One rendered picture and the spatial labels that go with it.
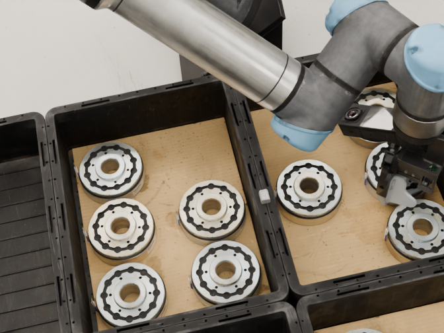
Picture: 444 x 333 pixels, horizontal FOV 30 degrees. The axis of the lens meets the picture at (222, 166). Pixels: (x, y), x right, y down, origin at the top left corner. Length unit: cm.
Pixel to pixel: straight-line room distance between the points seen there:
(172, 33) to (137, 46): 66
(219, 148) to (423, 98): 44
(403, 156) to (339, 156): 20
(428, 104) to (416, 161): 14
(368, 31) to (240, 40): 16
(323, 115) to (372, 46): 11
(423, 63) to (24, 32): 98
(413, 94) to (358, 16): 12
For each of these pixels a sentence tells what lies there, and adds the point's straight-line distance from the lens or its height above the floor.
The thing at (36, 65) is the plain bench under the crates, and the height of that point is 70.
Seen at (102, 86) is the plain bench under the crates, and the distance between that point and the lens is 164.
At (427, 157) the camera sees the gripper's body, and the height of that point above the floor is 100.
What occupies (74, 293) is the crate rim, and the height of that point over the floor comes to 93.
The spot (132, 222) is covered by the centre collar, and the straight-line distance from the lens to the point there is 128.
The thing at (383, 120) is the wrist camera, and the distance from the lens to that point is 119.
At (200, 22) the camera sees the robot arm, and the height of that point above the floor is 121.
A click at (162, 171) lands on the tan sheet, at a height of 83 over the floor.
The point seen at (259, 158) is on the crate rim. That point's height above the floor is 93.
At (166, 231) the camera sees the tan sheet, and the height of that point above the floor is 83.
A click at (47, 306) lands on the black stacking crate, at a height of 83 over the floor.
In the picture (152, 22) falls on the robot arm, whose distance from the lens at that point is 103.
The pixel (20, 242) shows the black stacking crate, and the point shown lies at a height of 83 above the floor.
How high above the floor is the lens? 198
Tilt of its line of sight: 58 degrees down
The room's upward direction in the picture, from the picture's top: 6 degrees counter-clockwise
